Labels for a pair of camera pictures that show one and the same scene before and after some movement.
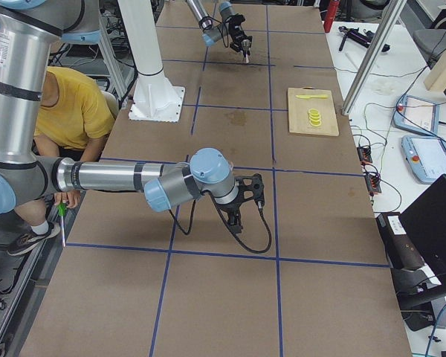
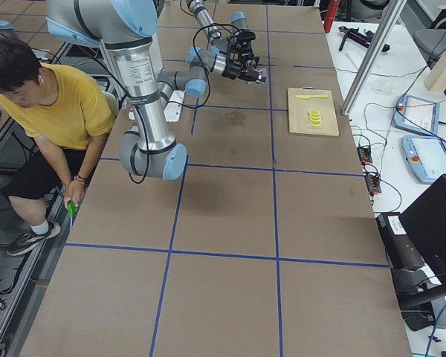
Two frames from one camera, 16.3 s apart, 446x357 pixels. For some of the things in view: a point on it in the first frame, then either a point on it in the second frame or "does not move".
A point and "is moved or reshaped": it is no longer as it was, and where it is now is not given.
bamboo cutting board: x=299 y=121 does not move
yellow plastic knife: x=308 y=97 does not move
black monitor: x=433 y=220 does not move
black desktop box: x=402 y=251 does not move
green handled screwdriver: x=62 y=209 to x=71 y=210
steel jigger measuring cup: x=246 y=44 is moved or reshaped
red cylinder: x=331 y=13 does not move
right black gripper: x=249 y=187 to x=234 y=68
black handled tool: x=363 y=37 does not move
